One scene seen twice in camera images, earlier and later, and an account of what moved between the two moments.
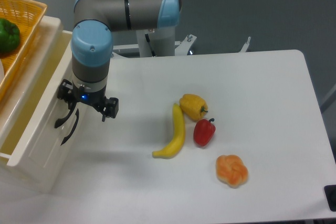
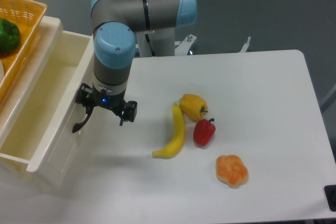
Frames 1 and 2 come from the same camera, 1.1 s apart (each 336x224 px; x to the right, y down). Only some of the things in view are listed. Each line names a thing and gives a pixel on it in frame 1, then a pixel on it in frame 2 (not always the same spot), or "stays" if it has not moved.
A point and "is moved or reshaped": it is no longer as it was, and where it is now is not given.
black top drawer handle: (61, 119) -> (80, 125)
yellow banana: (178, 137) stays
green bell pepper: (10, 35) stays
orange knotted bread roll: (231, 170) stays
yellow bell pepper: (192, 106) stays
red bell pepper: (203, 131) stays
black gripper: (70, 92) -> (87, 94)
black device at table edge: (330, 191) stays
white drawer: (33, 147) is moved or reshaped
